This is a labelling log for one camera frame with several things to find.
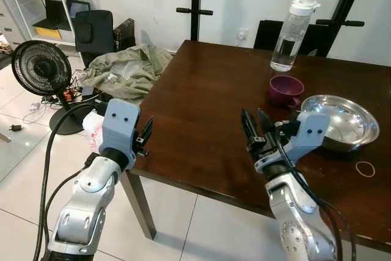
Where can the yellow box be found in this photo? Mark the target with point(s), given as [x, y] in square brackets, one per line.
[47, 33]

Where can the clear white-capped water bottle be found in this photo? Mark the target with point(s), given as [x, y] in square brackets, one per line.
[293, 35]

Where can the black floor fan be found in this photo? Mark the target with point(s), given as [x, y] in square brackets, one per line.
[40, 68]

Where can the olive green cloth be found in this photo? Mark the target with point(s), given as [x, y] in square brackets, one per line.
[125, 68]

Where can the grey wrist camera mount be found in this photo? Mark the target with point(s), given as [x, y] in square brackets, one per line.
[311, 129]
[119, 120]

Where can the black box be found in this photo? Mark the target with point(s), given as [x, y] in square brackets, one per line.
[124, 33]

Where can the purple cup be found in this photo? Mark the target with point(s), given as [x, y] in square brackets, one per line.
[286, 88]

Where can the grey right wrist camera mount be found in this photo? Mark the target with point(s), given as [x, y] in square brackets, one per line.
[311, 129]

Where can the stainless steel bowl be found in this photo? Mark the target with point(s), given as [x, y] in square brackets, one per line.
[345, 123]

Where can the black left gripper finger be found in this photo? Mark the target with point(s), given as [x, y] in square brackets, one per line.
[142, 129]
[149, 129]

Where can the black laptop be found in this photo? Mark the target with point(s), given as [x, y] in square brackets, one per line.
[52, 16]

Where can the white wall socket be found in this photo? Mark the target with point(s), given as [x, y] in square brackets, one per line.
[243, 33]

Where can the black dining chair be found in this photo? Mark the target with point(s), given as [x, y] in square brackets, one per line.
[266, 35]

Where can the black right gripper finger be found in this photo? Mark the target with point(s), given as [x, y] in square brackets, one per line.
[248, 128]
[267, 124]

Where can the black office chair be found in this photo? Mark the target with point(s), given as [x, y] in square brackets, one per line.
[93, 32]

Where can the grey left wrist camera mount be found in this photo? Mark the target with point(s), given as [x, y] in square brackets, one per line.
[119, 120]

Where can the rubber band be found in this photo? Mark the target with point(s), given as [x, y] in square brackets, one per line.
[357, 169]

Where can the dark brown wooden table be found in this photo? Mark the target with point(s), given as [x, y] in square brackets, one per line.
[208, 108]

